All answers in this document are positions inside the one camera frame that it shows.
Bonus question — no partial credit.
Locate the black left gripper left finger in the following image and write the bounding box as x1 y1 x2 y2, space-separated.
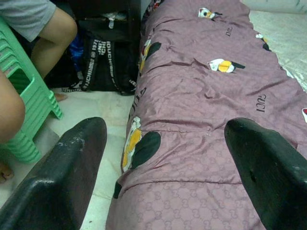
0 117 107 230

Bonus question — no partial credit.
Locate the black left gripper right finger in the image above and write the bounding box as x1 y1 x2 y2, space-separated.
225 117 307 230

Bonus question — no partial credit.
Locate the green plastic stool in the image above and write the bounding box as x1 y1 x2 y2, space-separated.
0 18 63 165

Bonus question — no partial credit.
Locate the purple cartoon print blanket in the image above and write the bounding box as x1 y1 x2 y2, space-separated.
105 0 307 230

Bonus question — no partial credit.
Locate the black white-lettered backpack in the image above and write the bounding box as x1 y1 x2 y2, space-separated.
61 30 140 96

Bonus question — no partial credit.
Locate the cream quilted mattress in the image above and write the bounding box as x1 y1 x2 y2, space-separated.
249 9 307 93

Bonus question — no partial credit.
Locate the blue plastic bag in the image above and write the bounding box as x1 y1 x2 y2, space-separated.
69 33 84 80

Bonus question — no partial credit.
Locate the person in grey shorts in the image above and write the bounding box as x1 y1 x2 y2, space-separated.
0 0 78 184

